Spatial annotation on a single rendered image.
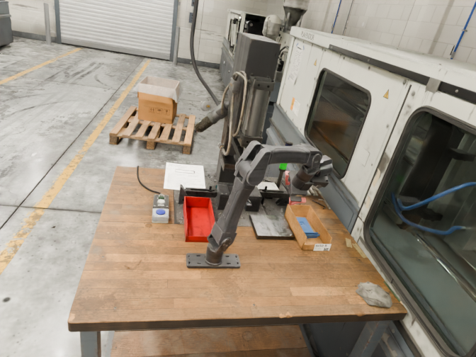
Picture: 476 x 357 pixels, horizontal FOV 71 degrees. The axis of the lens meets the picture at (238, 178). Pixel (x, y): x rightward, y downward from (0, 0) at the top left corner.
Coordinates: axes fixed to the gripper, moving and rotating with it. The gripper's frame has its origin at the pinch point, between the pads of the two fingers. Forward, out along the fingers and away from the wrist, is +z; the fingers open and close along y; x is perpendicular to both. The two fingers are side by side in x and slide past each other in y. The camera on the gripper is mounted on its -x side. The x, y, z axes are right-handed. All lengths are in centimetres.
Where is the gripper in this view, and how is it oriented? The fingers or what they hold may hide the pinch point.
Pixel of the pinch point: (289, 193)
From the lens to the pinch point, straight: 140.3
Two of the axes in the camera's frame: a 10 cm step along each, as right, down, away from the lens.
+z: -2.5, 5.1, 8.2
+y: -0.7, -8.6, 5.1
